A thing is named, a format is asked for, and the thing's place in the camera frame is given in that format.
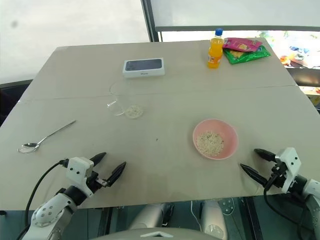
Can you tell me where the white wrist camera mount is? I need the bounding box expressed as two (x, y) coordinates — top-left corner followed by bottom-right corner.
(65, 156), (95, 198)
(274, 147), (300, 194)

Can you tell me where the black box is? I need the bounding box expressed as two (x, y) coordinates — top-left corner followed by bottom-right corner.
(284, 66), (320, 87)

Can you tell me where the white framed board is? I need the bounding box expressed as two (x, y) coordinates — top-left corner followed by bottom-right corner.
(149, 0), (320, 33)

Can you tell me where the thin white cable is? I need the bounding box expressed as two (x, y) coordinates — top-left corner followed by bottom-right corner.
(190, 200), (202, 232)

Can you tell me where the green snack bag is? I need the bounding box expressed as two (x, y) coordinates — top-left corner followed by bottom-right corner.
(222, 44), (272, 65)

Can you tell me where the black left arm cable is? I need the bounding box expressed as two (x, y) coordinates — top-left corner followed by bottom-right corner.
(24, 159), (70, 227)

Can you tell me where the pink plastic bowl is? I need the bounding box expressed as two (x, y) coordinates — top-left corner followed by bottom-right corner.
(192, 118), (239, 160)

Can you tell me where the white phone box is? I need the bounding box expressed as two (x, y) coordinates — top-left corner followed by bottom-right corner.
(122, 57), (166, 79)

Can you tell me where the clear glass mug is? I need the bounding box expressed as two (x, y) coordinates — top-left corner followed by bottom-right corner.
(106, 81), (145, 120)

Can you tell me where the black upright post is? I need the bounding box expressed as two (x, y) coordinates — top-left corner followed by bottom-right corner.
(140, 0), (164, 43)

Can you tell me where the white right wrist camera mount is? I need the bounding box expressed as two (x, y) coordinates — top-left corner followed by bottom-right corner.
(274, 147), (300, 194)

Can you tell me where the dark furniture edge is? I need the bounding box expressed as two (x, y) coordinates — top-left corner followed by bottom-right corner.
(0, 79), (34, 127)

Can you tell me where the black plate with dots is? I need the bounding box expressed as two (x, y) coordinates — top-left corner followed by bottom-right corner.
(219, 197), (236, 216)

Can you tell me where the pink snack bag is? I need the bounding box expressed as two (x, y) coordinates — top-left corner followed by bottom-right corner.
(222, 37), (263, 53)

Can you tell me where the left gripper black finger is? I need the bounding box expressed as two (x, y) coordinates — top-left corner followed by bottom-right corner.
(106, 161), (127, 187)
(89, 151), (107, 168)

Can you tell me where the orange juice bottle blue cap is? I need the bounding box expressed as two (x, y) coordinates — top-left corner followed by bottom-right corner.
(207, 28), (224, 70)

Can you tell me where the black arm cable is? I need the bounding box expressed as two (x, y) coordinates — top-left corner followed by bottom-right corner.
(262, 186), (316, 240)
(24, 159), (70, 227)

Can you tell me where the grey robot torso shell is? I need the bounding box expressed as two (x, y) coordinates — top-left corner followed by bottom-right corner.
(91, 226), (210, 240)

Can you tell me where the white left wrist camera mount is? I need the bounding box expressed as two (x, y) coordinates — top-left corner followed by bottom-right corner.
(65, 156), (95, 198)

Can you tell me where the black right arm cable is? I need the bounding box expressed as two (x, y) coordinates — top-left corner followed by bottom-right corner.
(262, 186), (316, 240)

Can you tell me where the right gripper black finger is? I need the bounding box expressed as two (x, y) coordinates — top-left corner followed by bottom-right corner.
(239, 163), (269, 187)
(253, 148), (278, 162)

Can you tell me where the long silver metal spoon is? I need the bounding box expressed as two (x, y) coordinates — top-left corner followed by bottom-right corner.
(17, 119), (77, 154)

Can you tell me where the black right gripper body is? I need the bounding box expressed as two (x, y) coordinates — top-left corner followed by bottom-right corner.
(264, 161), (288, 191)

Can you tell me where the colourful clutter pile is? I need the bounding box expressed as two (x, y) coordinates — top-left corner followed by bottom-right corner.
(257, 30), (320, 69)

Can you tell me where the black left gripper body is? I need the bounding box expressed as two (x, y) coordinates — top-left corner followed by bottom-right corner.
(85, 170), (112, 195)

